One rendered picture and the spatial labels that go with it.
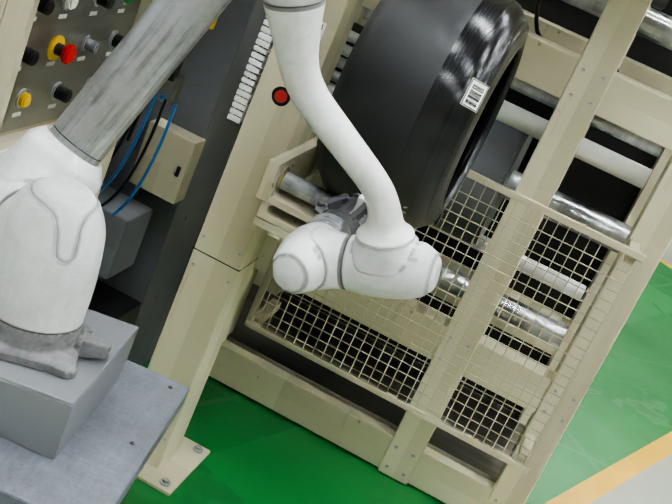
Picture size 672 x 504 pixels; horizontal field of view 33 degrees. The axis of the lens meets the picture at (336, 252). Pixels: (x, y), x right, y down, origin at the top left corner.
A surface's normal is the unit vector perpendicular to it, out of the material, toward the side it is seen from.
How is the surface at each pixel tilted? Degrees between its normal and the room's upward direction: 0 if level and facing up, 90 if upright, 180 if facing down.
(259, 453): 0
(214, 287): 90
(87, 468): 0
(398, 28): 57
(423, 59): 65
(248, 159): 90
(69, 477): 0
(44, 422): 90
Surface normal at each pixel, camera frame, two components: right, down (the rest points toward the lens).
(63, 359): 0.46, -0.75
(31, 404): -0.15, 0.31
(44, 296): 0.21, 0.41
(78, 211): 0.62, -0.11
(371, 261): -0.36, 0.35
